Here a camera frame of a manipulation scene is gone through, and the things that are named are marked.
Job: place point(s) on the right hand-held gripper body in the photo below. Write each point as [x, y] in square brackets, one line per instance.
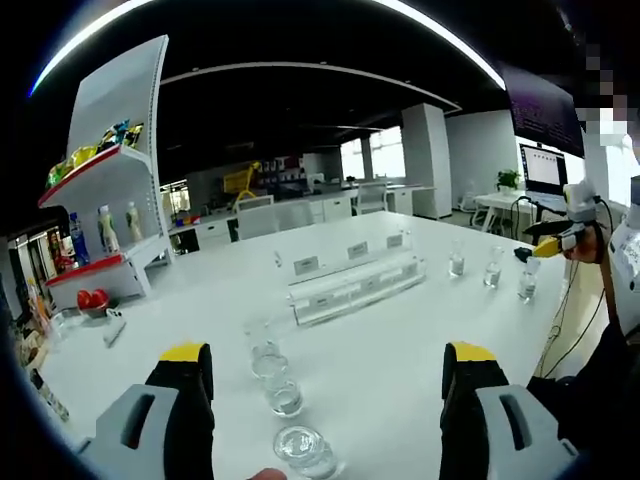
[582, 205]

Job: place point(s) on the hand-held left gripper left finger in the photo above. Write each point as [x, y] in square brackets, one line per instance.
[150, 425]

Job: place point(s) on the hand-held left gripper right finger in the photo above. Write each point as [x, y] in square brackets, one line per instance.
[505, 425]

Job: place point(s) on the clear chemical reagent bottle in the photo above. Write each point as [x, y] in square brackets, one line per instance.
[456, 262]
[305, 452]
[265, 350]
[493, 270]
[528, 285]
[285, 397]

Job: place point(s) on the clear acrylic reagent rack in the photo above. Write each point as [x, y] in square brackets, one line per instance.
[352, 285]

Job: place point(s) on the white drink bottle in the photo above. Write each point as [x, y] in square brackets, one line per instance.
[107, 232]
[134, 224]

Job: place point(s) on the blue drink bottle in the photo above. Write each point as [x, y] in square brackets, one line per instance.
[79, 240]

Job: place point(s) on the person's right hand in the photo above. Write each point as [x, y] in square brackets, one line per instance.
[587, 247]

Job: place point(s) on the person's left hand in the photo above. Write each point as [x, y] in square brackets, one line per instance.
[267, 474]

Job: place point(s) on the open laptop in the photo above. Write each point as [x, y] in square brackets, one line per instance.
[544, 175]

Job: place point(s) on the white side desk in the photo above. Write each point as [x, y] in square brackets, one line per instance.
[502, 210]

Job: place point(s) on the white chest device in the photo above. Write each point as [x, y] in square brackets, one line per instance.
[627, 260]

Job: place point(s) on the green potted plant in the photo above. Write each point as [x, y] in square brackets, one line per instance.
[508, 180]

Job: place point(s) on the person's dark clothing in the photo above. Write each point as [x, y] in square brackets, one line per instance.
[595, 395]

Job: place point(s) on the white remote control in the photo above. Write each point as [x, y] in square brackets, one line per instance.
[114, 329]

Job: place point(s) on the white mesh chair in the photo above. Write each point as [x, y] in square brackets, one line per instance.
[372, 199]
[256, 220]

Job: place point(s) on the small clear vial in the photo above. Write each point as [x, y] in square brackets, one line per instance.
[278, 260]

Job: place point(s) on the white cabinet counter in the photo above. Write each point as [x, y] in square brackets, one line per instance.
[310, 210]

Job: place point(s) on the yellow shopping cart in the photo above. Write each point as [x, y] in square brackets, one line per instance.
[242, 181]

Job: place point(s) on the white store shelf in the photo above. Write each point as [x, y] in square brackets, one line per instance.
[117, 165]

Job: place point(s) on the row of snack packets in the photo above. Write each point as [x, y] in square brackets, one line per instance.
[92, 150]

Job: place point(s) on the dark wall monitor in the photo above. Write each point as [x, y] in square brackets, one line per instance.
[545, 112]

